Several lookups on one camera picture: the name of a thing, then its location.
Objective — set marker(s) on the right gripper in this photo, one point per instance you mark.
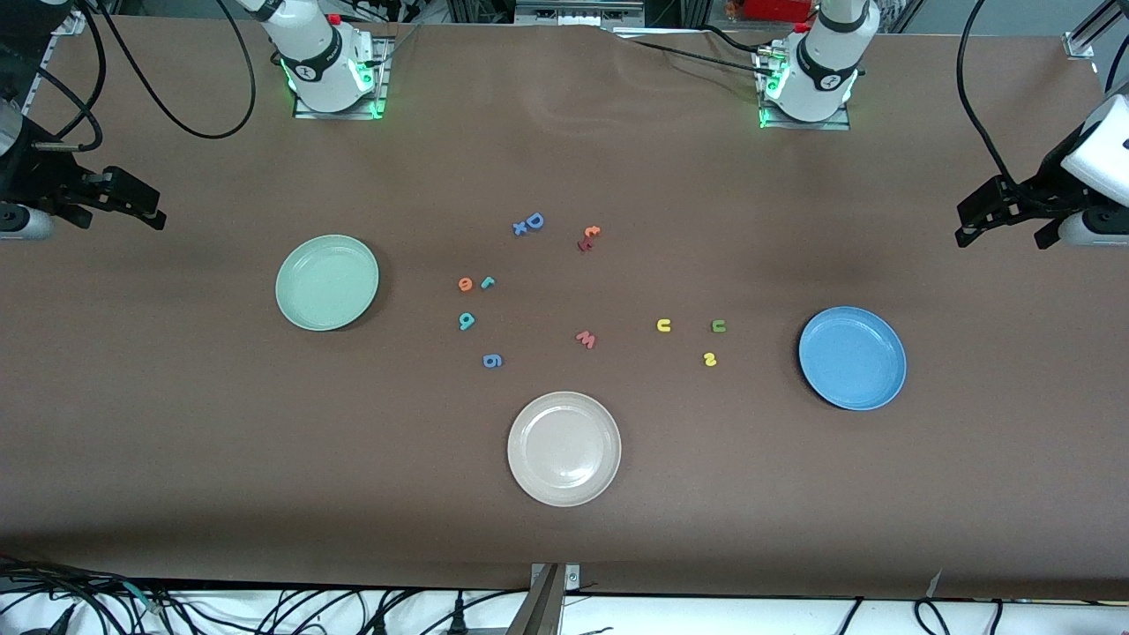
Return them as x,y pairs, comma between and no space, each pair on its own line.
40,176

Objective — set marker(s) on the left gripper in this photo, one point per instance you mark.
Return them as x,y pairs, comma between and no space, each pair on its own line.
1039,189

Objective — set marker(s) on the teal looped letter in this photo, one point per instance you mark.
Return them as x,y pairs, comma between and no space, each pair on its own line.
462,319

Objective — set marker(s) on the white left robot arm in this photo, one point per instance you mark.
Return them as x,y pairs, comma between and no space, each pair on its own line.
825,70

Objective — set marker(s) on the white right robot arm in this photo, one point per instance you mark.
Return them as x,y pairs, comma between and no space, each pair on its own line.
322,66

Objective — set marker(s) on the blue plate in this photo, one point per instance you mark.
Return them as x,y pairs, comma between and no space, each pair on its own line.
852,358

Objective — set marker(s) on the light green plate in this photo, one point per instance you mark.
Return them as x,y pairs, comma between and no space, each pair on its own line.
326,282

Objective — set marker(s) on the brown table cover sheet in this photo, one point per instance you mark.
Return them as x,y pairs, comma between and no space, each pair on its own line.
176,441

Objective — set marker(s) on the red box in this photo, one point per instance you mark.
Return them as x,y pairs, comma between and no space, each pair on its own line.
781,9

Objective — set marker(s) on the white paper tag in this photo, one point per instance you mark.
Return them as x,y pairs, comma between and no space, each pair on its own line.
936,582

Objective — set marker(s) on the blue looped letter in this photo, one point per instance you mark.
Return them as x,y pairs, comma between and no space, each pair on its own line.
486,359

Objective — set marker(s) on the blue letter D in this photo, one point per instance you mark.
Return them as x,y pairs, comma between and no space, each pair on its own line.
529,222

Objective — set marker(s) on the pink red letter w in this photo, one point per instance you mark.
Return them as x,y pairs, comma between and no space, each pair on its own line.
586,340

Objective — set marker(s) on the beige plate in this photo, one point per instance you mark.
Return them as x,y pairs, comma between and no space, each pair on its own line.
564,449

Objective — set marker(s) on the aluminium frame rail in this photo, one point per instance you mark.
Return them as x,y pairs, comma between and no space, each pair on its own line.
1080,46
71,22

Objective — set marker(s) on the aluminium left arm base plate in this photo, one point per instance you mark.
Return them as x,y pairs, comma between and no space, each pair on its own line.
807,126

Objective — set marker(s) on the grey metal frame beam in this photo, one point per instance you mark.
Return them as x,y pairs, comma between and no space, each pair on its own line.
578,16

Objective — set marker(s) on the grey metal table bracket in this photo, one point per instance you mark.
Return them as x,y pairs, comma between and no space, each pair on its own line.
542,608

